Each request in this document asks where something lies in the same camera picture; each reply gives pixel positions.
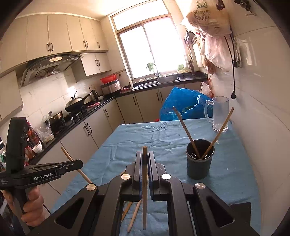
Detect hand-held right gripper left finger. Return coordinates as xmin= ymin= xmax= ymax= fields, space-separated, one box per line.
xmin=27 ymin=152 xmax=143 ymax=236

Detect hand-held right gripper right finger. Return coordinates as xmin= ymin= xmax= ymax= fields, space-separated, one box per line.
xmin=148 ymin=152 xmax=261 ymax=236

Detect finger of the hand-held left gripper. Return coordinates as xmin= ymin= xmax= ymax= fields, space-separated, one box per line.
xmin=27 ymin=159 xmax=84 ymax=176

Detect black chopstick holder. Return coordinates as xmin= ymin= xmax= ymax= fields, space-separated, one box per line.
xmin=186 ymin=139 xmax=215 ymax=180

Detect dark brown wooden chopstick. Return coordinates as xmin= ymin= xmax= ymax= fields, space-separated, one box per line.
xmin=173 ymin=107 xmax=201 ymax=159

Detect person's left hand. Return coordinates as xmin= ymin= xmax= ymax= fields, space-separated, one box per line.
xmin=2 ymin=187 xmax=45 ymax=227

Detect clear bag of garlic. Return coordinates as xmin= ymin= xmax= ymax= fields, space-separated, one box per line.
xmin=36 ymin=126 xmax=55 ymax=143

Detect metal pot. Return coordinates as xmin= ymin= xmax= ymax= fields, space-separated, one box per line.
xmin=47 ymin=110 xmax=65 ymax=126

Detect blue tablecloth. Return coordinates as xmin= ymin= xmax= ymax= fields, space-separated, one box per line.
xmin=51 ymin=118 xmax=261 ymax=236

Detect gas stove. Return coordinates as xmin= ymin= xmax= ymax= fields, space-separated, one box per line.
xmin=63 ymin=107 xmax=88 ymax=123

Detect black wok with lid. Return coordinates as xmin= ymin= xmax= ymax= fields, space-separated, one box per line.
xmin=65 ymin=91 xmax=92 ymax=113

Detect black countertop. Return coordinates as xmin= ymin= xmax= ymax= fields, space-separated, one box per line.
xmin=28 ymin=71 xmax=208 ymax=165

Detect cream base cabinets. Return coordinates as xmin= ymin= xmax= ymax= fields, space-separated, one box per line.
xmin=38 ymin=82 xmax=204 ymax=205

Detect range hood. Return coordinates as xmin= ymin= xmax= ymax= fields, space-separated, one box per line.
xmin=19 ymin=53 xmax=84 ymax=88

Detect blue plastic bag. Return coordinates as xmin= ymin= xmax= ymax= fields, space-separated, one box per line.
xmin=159 ymin=86 xmax=214 ymax=122

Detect silver rice cooker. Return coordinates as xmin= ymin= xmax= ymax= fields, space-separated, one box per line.
xmin=101 ymin=79 xmax=120 ymax=95

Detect red basin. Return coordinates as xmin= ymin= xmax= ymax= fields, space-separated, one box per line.
xmin=100 ymin=74 xmax=119 ymax=84

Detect clear glass mug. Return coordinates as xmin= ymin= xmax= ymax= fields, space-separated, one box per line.
xmin=204 ymin=96 xmax=230 ymax=133

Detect kitchen sink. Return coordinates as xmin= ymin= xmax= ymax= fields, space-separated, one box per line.
xmin=156 ymin=76 xmax=181 ymax=83

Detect white plastic bag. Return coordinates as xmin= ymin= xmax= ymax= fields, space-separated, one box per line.
xmin=200 ymin=82 xmax=214 ymax=98

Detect window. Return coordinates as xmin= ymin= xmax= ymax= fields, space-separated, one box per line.
xmin=110 ymin=0 xmax=191 ymax=80

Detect clear hanging plastic bag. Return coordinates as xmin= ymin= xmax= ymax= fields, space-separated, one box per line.
xmin=200 ymin=34 xmax=234 ymax=73

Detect beige printed hanging bag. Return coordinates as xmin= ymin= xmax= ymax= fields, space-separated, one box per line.
xmin=186 ymin=0 xmax=233 ymax=38

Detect small cream wall cabinet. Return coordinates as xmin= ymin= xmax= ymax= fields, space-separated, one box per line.
xmin=74 ymin=52 xmax=112 ymax=82

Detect cream wall cabinets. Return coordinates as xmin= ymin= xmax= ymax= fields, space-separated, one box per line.
xmin=0 ymin=15 xmax=109 ymax=71

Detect black cable with plug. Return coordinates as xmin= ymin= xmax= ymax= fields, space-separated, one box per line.
xmin=224 ymin=34 xmax=237 ymax=100

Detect wall utensil rack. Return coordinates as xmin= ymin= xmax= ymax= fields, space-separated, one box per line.
xmin=185 ymin=30 xmax=202 ymax=68

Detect wall socket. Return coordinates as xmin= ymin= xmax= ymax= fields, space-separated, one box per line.
xmin=233 ymin=38 xmax=243 ymax=68

